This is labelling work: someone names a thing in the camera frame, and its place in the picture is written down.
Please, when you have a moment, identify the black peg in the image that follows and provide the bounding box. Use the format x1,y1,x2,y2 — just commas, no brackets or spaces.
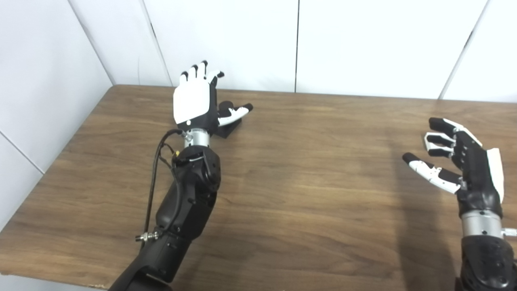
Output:
212,101,243,139

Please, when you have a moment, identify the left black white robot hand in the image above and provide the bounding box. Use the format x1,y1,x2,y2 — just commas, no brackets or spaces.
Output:
173,61,254,134

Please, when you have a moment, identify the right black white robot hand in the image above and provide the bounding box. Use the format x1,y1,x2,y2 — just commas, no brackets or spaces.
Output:
402,117,505,219

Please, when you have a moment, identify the thin left wires yellow connector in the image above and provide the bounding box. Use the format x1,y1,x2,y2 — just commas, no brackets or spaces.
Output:
158,143,181,172

